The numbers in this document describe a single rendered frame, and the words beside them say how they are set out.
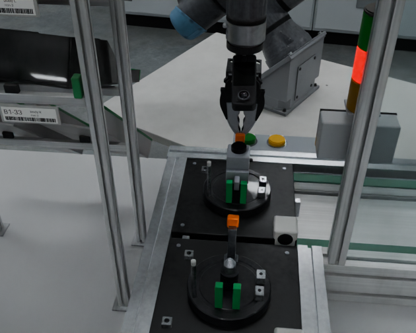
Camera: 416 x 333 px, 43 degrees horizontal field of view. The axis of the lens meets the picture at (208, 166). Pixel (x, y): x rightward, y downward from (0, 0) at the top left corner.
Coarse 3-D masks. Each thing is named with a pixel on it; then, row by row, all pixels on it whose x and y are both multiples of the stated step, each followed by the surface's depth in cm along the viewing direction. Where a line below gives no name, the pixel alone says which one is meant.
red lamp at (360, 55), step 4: (356, 52) 75; (360, 52) 74; (364, 52) 73; (356, 56) 75; (360, 56) 74; (364, 56) 73; (356, 60) 75; (360, 60) 74; (364, 60) 74; (356, 64) 75; (360, 64) 74; (356, 68) 75; (360, 68) 75; (352, 72) 77; (356, 72) 76; (360, 72) 75; (352, 76) 77; (356, 76) 76; (360, 76) 75; (356, 80) 76; (360, 80) 75
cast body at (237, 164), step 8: (232, 144) 101; (240, 144) 101; (232, 152) 101; (240, 152) 100; (248, 152) 101; (232, 160) 100; (240, 160) 100; (248, 160) 100; (232, 168) 101; (240, 168) 101; (248, 168) 101; (232, 176) 102; (240, 176) 102
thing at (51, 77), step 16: (0, 32) 77; (16, 32) 76; (32, 32) 75; (0, 48) 77; (16, 48) 77; (32, 48) 76; (48, 48) 75; (64, 48) 75; (96, 48) 82; (0, 64) 78; (16, 64) 77; (32, 64) 76; (48, 64) 76; (64, 64) 75; (112, 64) 89; (16, 80) 78; (32, 80) 77; (48, 80) 76; (64, 80) 76; (112, 80) 90
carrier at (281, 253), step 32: (224, 256) 92; (256, 256) 95; (288, 256) 95; (160, 288) 89; (192, 288) 84; (224, 288) 86; (256, 288) 85; (288, 288) 89; (160, 320) 84; (192, 320) 84; (224, 320) 82; (256, 320) 84; (288, 320) 84
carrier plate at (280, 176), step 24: (192, 168) 116; (216, 168) 116; (264, 168) 116; (288, 168) 116; (192, 192) 109; (288, 192) 109; (192, 216) 103; (216, 216) 103; (264, 216) 103; (288, 216) 103; (240, 240) 100; (264, 240) 99
